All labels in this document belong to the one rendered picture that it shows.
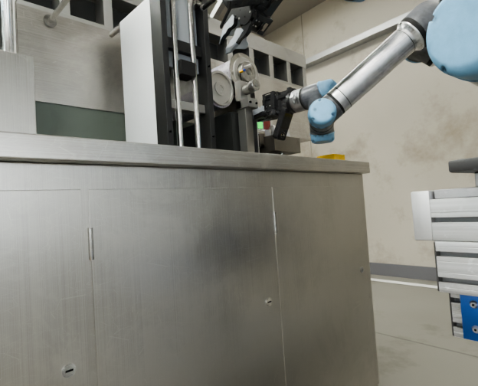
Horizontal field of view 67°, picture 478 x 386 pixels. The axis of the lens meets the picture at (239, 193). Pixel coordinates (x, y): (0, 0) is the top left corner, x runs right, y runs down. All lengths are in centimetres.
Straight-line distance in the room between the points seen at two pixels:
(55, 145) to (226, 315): 51
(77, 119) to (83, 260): 76
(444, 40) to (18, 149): 64
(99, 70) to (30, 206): 86
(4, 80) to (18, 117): 9
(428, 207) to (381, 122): 323
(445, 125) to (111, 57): 291
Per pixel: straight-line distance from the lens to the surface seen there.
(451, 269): 74
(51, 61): 139
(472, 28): 60
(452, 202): 72
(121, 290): 72
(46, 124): 132
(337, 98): 106
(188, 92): 132
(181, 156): 76
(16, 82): 105
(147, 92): 121
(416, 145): 375
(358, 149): 404
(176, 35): 107
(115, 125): 141
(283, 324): 103
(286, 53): 222
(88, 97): 139
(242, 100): 129
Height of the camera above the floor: 76
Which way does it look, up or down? 2 degrees up
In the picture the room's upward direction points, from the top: 4 degrees counter-clockwise
